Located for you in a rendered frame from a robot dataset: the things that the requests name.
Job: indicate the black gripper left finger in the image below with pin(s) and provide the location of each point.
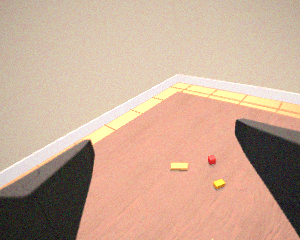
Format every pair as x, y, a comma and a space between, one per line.
48, 203

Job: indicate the red block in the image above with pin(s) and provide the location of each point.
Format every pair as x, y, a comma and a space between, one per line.
212, 159

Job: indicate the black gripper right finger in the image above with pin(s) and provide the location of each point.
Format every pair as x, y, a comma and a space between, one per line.
274, 152

